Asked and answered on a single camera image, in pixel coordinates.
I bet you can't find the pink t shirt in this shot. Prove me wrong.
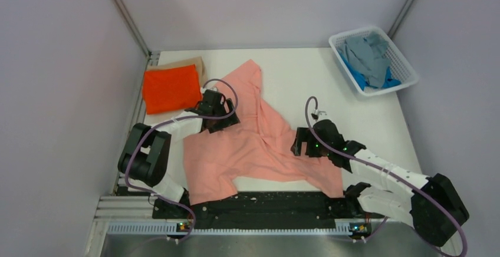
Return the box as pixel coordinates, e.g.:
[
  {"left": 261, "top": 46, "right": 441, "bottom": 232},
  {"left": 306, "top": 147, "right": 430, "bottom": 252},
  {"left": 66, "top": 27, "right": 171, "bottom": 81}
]
[{"left": 183, "top": 60, "right": 343, "bottom": 205}]

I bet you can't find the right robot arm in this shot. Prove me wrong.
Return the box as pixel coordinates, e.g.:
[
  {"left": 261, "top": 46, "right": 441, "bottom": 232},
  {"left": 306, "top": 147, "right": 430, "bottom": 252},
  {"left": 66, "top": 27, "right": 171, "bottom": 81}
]
[{"left": 291, "top": 119, "right": 470, "bottom": 247}]

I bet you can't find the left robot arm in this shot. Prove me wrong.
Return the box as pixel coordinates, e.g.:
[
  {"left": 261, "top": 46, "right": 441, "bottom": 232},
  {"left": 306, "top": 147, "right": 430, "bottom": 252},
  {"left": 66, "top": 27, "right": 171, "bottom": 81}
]
[{"left": 117, "top": 89, "right": 240, "bottom": 218}]

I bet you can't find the orange folded t shirt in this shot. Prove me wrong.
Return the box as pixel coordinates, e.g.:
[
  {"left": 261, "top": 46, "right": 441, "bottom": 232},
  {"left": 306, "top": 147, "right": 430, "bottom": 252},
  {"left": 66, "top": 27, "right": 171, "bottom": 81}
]
[{"left": 142, "top": 64, "right": 202, "bottom": 115}]

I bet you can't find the beige folded t shirt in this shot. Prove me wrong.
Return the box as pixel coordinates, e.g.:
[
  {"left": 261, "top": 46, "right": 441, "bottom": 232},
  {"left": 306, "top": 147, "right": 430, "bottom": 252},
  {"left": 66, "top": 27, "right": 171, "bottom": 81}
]
[{"left": 146, "top": 56, "right": 208, "bottom": 87}]

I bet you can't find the blue t shirt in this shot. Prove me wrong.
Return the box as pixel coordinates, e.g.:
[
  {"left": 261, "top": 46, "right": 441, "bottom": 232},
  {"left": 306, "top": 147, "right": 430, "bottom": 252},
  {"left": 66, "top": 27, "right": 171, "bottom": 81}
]
[{"left": 340, "top": 52, "right": 401, "bottom": 91}]

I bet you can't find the white plastic basket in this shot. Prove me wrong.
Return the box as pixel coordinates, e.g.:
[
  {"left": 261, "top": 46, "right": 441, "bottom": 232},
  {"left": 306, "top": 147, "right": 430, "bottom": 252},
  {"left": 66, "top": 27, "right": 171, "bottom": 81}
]
[{"left": 328, "top": 25, "right": 419, "bottom": 97}]

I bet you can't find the grey t shirt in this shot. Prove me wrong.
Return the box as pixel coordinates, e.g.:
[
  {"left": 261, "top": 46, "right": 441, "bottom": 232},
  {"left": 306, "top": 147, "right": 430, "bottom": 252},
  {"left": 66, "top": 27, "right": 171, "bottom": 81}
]
[{"left": 337, "top": 32, "right": 391, "bottom": 68}]

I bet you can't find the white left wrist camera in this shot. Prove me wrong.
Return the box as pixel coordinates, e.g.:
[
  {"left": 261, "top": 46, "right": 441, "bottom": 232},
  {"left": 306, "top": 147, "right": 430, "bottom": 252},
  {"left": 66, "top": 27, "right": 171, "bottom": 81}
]
[{"left": 200, "top": 87, "right": 219, "bottom": 94}]

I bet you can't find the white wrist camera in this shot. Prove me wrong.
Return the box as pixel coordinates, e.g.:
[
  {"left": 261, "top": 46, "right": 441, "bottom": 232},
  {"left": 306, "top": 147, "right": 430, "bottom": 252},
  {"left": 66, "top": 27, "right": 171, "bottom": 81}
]
[
  {"left": 200, "top": 87, "right": 219, "bottom": 94},
  {"left": 310, "top": 109, "right": 329, "bottom": 121}
]

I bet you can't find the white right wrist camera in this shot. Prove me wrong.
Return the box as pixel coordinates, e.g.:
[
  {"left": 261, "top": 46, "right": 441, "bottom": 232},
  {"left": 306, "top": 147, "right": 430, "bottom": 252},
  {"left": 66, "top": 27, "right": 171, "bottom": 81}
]
[{"left": 310, "top": 109, "right": 329, "bottom": 121}]

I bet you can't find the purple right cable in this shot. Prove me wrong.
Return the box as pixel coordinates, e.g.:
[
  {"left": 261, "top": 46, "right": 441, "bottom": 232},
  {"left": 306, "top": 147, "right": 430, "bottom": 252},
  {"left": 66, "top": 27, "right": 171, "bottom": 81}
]
[{"left": 304, "top": 96, "right": 469, "bottom": 257}]

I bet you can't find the purple cable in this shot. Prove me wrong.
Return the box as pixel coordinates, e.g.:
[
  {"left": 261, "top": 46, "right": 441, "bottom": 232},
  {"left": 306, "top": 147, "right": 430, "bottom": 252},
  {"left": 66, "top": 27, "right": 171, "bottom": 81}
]
[
  {"left": 304, "top": 96, "right": 469, "bottom": 257},
  {"left": 124, "top": 78, "right": 239, "bottom": 244}
]

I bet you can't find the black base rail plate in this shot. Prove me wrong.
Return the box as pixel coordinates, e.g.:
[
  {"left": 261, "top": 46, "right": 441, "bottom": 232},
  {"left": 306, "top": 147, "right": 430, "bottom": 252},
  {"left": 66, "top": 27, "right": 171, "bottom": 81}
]
[{"left": 152, "top": 190, "right": 386, "bottom": 230}]

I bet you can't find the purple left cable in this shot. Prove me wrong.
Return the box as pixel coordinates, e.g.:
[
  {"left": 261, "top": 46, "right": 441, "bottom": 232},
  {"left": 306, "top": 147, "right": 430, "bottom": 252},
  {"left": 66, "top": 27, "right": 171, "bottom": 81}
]
[{"left": 124, "top": 78, "right": 239, "bottom": 244}]

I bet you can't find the left aluminium frame post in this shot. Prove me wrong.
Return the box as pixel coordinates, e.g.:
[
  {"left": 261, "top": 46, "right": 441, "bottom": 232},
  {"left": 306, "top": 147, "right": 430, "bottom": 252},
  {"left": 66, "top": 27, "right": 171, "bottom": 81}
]
[{"left": 112, "top": 0, "right": 151, "bottom": 58}]

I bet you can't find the aluminium frame post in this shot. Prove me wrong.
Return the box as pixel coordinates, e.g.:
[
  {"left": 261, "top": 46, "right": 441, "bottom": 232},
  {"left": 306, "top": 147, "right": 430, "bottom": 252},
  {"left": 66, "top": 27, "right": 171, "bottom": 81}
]
[
  {"left": 112, "top": 0, "right": 151, "bottom": 58},
  {"left": 387, "top": 0, "right": 416, "bottom": 38}
]

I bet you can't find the right aluminium frame post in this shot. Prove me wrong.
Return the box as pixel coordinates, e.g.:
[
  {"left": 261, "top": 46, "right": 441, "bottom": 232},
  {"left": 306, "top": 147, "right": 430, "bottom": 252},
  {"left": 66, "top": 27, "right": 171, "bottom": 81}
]
[{"left": 387, "top": 0, "right": 416, "bottom": 38}]

